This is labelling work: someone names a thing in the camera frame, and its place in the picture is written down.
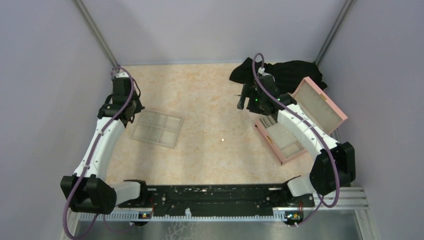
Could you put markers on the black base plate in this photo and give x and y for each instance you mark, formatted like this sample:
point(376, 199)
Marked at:
point(217, 200)

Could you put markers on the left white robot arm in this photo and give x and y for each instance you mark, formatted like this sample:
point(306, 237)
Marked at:
point(86, 190)

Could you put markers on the black cloth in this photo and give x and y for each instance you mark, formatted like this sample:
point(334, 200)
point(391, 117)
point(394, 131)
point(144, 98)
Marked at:
point(288, 75)

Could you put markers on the white toothed cable rail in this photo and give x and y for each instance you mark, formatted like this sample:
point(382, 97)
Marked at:
point(144, 216)

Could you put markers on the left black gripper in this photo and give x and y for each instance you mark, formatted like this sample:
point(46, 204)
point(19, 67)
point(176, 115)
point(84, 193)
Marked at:
point(139, 106)

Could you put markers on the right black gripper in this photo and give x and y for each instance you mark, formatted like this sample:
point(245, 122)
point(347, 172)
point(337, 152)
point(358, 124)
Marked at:
point(250, 106)

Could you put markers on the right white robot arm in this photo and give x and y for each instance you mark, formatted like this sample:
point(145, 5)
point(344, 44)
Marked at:
point(332, 168)

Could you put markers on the pink jewelry box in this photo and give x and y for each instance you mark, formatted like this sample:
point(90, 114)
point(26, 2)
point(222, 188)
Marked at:
point(295, 131)

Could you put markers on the grey divided tray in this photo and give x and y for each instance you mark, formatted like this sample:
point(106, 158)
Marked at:
point(157, 128)

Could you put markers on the aluminium frame rail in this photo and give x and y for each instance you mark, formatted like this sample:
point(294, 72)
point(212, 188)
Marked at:
point(348, 197)

